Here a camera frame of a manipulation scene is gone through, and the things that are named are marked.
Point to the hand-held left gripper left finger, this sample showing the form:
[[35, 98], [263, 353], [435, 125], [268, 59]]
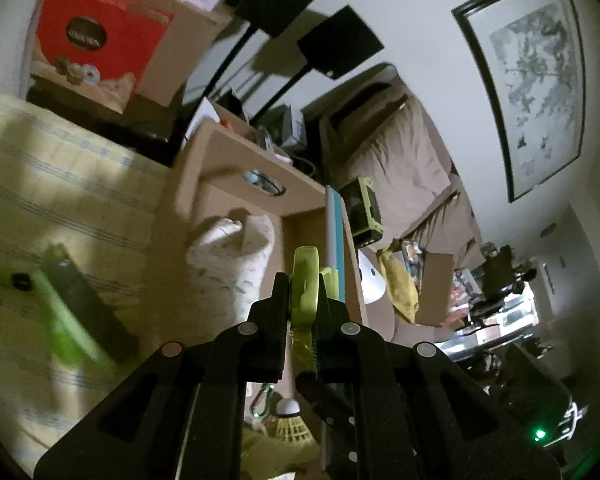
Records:
[[272, 340]]

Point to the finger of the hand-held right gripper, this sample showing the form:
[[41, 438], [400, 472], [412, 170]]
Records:
[[340, 435]]

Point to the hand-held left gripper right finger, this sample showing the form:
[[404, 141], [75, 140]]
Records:
[[330, 340]]

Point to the lime green plastic clip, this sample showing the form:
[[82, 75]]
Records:
[[305, 285]]

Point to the floral cloth bag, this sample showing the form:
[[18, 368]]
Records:
[[230, 270]]

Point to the cardboard organizer box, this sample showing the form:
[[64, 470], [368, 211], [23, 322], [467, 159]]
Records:
[[220, 150]]

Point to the yellow shuttlecock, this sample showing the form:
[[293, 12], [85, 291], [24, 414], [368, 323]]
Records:
[[290, 430]]

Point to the green carabiner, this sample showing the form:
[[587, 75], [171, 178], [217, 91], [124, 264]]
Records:
[[256, 405]]

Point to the white plastic object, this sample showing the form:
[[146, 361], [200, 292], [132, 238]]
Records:
[[371, 280]]

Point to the yellow bag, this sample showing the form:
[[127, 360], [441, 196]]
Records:
[[400, 285]]

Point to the black appliance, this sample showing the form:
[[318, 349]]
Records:
[[500, 272]]

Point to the green and black device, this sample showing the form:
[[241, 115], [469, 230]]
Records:
[[367, 210]]

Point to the pile of colourful packets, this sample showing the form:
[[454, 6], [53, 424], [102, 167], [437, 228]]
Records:
[[462, 285]]

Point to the small brown cushion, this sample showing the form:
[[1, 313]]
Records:
[[450, 230]]

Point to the green and black case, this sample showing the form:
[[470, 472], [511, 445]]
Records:
[[95, 320]]

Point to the large brown cushion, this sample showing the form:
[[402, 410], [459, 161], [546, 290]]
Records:
[[400, 160]]

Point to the small open cardboard box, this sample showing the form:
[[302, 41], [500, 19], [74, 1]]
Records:
[[230, 117]]

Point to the yellow checked tablecloth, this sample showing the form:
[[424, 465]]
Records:
[[55, 185]]

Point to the large cardboard box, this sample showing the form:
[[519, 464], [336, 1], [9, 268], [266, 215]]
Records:
[[180, 55]]

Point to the framed ink painting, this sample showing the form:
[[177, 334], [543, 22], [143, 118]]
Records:
[[535, 85]]

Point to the large red gift bag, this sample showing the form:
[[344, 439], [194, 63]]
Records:
[[125, 35]]

